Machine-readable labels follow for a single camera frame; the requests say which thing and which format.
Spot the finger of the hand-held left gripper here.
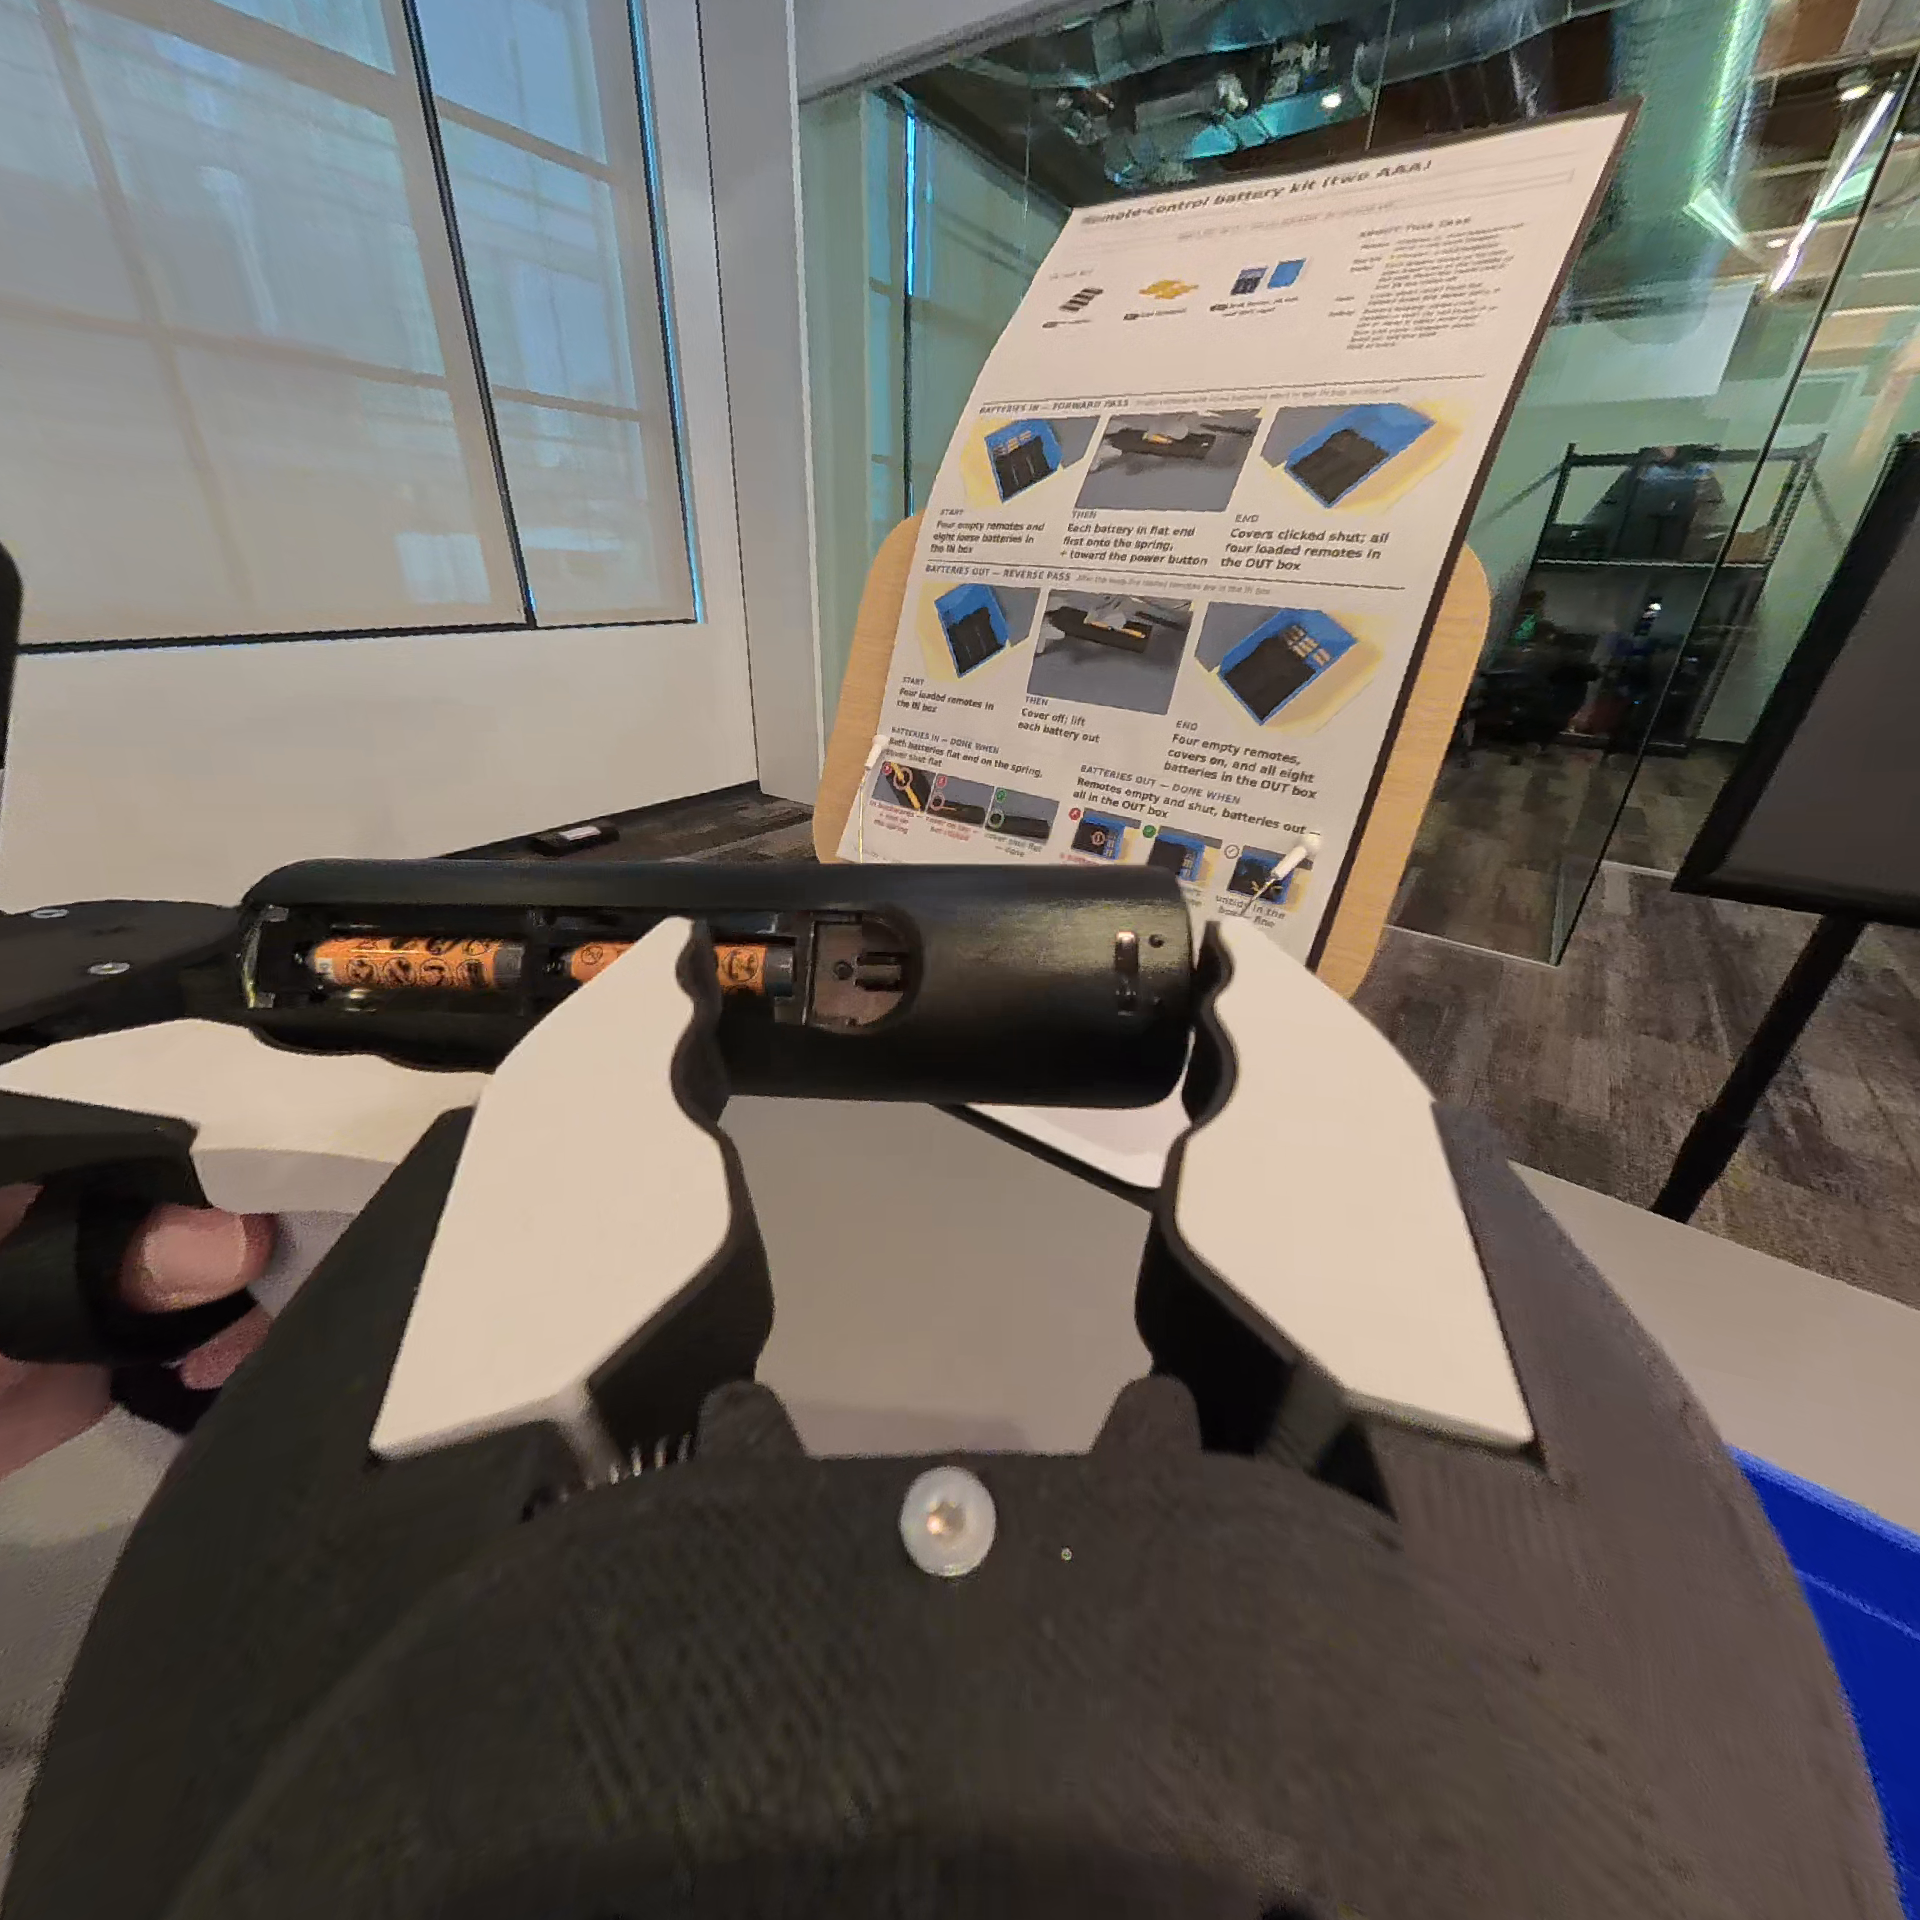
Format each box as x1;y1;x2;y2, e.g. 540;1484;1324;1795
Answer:
0;1033;498;1222

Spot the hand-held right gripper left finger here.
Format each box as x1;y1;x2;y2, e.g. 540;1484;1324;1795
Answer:
370;916;753;1467

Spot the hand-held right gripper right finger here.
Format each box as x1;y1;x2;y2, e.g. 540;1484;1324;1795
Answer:
1141;916;1540;1467

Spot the orange black battery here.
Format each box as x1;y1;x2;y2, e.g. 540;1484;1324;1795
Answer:
555;938;700;995
310;934;507;1017

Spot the black remote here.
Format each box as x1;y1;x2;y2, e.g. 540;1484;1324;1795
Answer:
234;860;1207;1114

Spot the person's left hand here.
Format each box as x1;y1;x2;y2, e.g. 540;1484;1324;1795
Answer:
0;1188;280;1480

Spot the blue plastic bin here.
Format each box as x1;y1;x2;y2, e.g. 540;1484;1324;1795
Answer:
1733;1452;1920;1868

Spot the large glass window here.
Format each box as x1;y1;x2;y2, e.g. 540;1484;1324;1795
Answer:
0;0;700;651

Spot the black floor sign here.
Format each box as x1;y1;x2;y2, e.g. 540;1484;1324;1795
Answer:
1650;437;1920;1228

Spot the instruction sheet on stand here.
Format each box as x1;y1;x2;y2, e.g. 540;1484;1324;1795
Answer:
813;105;1639;1192

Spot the black wire shelf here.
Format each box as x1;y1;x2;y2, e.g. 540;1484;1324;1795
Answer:
1496;442;1823;757

